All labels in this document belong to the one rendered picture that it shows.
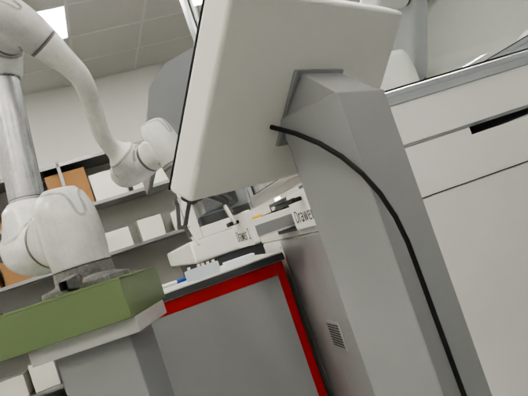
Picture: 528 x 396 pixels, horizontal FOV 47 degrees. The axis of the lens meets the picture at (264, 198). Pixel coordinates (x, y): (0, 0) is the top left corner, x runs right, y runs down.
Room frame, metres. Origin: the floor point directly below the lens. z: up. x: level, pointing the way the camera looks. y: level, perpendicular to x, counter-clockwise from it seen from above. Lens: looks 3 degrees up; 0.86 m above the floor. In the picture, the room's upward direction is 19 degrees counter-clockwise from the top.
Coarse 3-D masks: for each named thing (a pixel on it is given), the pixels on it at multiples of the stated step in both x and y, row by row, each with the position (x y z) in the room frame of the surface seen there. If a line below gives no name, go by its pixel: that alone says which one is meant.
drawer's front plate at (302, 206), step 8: (296, 192) 1.78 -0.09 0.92; (304, 192) 1.71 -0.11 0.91; (304, 200) 1.73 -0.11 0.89; (296, 208) 1.83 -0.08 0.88; (304, 208) 1.76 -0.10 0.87; (296, 216) 1.86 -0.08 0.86; (312, 216) 1.71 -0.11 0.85; (296, 224) 1.89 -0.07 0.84; (304, 224) 1.81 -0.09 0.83; (312, 224) 1.74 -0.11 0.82
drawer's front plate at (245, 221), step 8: (240, 216) 1.97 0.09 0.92; (248, 216) 1.90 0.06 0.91; (240, 224) 2.01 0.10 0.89; (248, 224) 1.90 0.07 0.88; (240, 232) 2.05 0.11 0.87; (248, 232) 1.93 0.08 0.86; (256, 232) 1.90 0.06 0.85; (240, 240) 2.11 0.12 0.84; (248, 240) 1.97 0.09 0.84; (256, 240) 1.90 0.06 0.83
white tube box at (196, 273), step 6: (210, 264) 2.24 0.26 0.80; (216, 264) 2.24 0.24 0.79; (192, 270) 2.23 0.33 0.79; (198, 270) 2.24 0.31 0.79; (204, 270) 2.24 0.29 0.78; (210, 270) 2.24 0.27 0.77; (216, 270) 2.24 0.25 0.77; (186, 276) 2.23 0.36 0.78; (192, 276) 2.23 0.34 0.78; (198, 276) 2.24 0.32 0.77; (204, 276) 2.24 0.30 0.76
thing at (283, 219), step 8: (288, 208) 1.95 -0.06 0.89; (264, 216) 1.93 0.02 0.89; (272, 216) 1.93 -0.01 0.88; (280, 216) 1.94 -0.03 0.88; (288, 216) 1.94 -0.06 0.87; (256, 224) 1.92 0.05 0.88; (264, 224) 1.92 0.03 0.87; (272, 224) 1.93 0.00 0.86; (280, 224) 1.94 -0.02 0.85; (288, 224) 1.94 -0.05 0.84; (264, 232) 1.92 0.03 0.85; (272, 232) 1.93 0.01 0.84
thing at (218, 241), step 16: (192, 48) 2.87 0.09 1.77; (176, 64) 2.84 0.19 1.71; (160, 80) 2.81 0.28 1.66; (176, 80) 2.83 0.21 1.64; (160, 96) 2.81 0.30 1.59; (176, 96) 2.83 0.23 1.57; (160, 112) 2.80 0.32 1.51; (176, 112) 2.82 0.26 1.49; (176, 128) 2.81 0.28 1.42; (192, 208) 2.81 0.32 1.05; (192, 224) 2.80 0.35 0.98; (208, 224) 2.82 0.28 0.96; (224, 224) 2.83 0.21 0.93; (192, 240) 2.83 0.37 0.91; (208, 240) 2.81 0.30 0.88; (224, 240) 2.83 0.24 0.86; (176, 256) 3.77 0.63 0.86; (192, 256) 2.82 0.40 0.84; (208, 256) 2.81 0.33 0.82; (224, 256) 2.84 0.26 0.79; (240, 256) 2.86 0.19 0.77
